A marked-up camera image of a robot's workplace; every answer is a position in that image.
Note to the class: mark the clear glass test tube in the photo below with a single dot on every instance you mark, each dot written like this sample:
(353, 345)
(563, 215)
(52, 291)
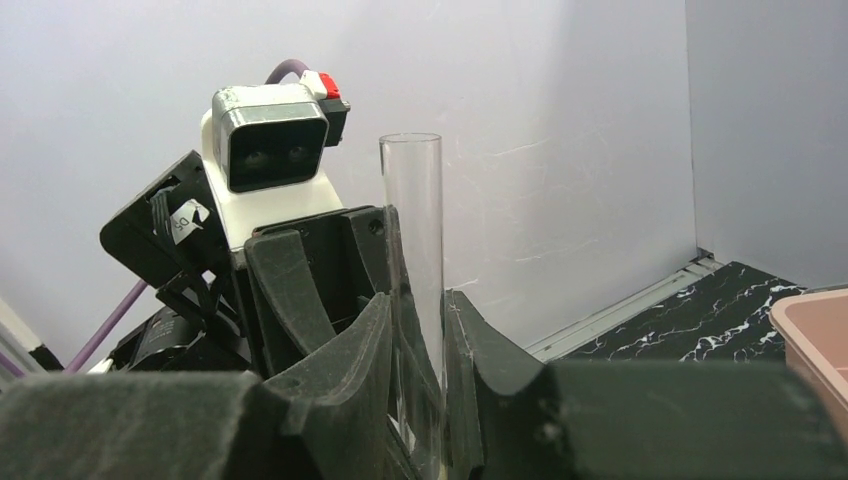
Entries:
(411, 167)

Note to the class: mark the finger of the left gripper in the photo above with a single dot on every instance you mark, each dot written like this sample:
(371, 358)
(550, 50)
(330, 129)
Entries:
(292, 318)

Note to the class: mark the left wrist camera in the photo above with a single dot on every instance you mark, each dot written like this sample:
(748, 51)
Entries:
(261, 148)

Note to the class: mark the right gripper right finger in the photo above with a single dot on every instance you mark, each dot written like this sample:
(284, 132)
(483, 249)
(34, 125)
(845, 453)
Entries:
(512, 416)

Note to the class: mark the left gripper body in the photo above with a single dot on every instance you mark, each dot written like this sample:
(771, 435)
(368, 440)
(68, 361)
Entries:
(171, 237)

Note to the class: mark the aluminium frame rail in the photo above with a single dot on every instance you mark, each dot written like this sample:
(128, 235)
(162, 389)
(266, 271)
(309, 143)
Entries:
(569, 338)

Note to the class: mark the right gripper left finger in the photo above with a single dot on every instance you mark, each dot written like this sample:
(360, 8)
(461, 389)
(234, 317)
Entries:
(323, 418)

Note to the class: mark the open pink plastic bin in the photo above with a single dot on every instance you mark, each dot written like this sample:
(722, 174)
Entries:
(814, 329)

